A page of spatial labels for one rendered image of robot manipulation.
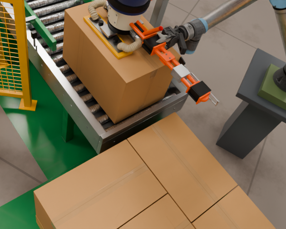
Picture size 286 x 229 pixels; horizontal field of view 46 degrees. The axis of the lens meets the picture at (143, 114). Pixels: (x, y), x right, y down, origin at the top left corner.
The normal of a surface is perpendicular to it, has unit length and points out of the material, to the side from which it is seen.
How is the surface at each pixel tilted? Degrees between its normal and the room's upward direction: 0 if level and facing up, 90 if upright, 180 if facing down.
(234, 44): 0
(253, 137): 90
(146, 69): 0
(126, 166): 0
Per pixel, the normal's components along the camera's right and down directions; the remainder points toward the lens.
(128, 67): 0.22, -0.55
